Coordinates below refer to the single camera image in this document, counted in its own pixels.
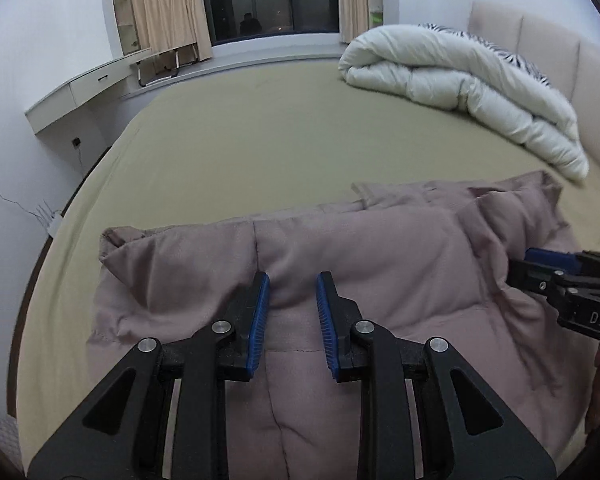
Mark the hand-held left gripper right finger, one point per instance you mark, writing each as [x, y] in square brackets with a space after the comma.
[327, 325]

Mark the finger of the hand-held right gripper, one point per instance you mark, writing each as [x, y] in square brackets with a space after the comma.
[555, 259]
[535, 280]

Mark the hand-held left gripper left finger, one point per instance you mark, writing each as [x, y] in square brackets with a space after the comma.
[257, 325]

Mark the mauve hooded padded coat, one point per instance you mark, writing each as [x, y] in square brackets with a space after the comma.
[380, 240]

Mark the bed with olive sheet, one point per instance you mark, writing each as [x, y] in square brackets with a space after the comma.
[255, 135]

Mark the zebra striped pillow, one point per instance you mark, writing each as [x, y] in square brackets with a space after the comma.
[522, 65]

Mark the white folded duvet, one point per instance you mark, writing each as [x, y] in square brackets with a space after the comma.
[455, 75]

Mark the beige padded headboard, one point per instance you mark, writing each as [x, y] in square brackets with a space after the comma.
[555, 35]

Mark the white router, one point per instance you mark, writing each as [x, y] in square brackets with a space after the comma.
[52, 220]

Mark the white window sill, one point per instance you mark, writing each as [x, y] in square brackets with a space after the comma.
[260, 57]

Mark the folding lap table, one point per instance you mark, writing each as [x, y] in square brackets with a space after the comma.
[165, 57]

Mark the dark window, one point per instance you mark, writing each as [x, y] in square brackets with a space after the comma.
[270, 0]

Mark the narrow beige curtain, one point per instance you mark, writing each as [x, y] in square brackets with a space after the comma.
[353, 0]

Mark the wide beige curtain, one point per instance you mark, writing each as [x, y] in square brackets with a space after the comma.
[170, 5]

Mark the white wall-mounted desk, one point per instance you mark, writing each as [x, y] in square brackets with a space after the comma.
[80, 90]

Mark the wooden wall shelf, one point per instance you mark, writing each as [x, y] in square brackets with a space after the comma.
[124, 5]

